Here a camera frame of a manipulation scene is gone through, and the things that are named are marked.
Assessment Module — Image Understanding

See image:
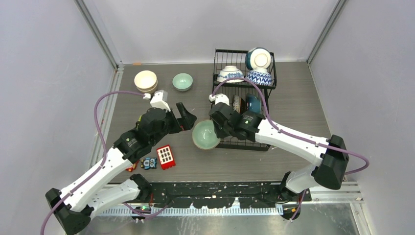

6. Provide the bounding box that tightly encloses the light green bowl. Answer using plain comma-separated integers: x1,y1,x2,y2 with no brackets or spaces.
192,120,221,150

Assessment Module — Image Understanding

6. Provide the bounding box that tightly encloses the dark blue glazed bowl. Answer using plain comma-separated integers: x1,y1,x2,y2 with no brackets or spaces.
246,94,262,114

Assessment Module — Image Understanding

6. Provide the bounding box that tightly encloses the pale green striped bowl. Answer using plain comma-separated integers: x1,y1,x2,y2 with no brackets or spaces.
172,73,193,92

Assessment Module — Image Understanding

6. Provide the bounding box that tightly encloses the beige bowl with flower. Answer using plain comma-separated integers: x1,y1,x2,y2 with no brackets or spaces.
134,70,158,91

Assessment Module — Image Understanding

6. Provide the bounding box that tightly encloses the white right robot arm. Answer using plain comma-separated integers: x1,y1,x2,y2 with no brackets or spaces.
209,102,349,201

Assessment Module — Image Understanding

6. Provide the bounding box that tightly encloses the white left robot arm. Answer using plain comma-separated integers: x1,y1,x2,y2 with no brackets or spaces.
46,102,197,235

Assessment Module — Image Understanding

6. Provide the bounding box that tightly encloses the black patterned rim bowl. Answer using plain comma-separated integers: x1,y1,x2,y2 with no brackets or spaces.
232,95,246,114

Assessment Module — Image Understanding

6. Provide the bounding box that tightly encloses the red white toy block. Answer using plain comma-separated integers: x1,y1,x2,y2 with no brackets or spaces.
156,145,176,170

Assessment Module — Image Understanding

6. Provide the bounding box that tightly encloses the blue owl puzzle piece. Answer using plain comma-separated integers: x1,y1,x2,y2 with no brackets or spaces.
140,157,157,170

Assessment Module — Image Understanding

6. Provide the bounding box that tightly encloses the white blue floral bowl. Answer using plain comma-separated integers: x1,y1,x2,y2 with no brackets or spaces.
216,66,244,83

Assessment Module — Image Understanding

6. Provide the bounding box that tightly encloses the blue white zigzag bowl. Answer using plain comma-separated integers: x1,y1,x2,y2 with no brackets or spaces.
246,67,273,86

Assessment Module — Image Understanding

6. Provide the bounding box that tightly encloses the red owl puzzle piece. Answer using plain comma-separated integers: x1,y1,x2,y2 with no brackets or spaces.
126,162,138,172

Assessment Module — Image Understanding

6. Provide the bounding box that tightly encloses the teal bowl white base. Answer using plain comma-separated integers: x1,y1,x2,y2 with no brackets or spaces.
245,47,272,70

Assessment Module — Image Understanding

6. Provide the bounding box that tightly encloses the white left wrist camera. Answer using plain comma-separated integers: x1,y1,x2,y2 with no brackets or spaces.
150,90,171,112

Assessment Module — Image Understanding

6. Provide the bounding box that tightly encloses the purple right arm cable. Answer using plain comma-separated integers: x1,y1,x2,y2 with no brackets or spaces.
210,77,370,221

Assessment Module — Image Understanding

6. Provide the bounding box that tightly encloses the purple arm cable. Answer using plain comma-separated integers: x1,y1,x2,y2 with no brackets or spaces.
40,91,169,235
210,77,370,221

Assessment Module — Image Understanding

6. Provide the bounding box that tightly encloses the black wire dish rack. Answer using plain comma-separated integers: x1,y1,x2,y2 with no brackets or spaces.
212,49,277,152

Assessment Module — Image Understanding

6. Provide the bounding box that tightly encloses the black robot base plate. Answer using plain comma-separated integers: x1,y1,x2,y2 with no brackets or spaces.
119,181,312,210

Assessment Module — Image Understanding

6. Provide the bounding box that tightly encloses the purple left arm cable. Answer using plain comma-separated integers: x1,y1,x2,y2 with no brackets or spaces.
40,91,169,235

